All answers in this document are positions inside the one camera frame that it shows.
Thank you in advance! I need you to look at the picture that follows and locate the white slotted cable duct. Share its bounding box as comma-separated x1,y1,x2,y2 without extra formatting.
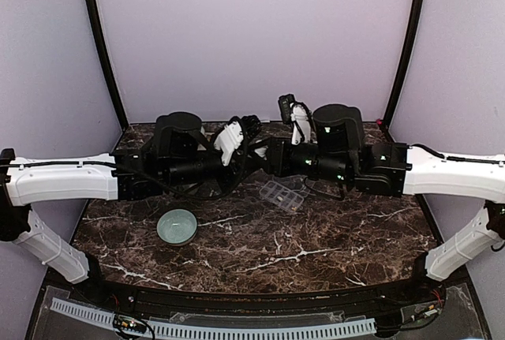
50,298,377,339

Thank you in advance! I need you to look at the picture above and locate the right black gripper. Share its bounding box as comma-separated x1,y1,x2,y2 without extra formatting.
252,139,353,187

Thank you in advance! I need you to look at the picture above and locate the black frame post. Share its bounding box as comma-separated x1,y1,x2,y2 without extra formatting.
85,0,129,131
382,0,424,129

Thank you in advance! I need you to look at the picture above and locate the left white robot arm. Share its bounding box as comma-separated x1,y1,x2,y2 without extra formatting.
1,148,247,305

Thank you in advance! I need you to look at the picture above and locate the right black frame post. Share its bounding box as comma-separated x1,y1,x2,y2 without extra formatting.
382,0,424,129

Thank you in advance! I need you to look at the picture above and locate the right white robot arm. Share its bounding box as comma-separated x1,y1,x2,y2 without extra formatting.
263,138,504,304

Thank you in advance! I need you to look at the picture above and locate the black front rail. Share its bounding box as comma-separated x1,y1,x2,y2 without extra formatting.
47,267,470,319

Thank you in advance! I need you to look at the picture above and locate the small white vial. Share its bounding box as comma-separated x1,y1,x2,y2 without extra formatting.
254,146,267,159

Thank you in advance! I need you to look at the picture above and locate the celadon bowl front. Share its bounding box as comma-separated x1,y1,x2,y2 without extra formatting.
156,209,198,246

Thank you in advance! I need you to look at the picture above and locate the left black frame post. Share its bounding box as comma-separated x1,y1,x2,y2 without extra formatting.
85,0,129,131

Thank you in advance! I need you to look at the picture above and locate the clear plastic pill organizer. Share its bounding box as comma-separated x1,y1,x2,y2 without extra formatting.
259,175,309,212

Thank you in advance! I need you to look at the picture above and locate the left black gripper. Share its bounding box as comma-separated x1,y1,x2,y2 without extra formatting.
164,132,257,194

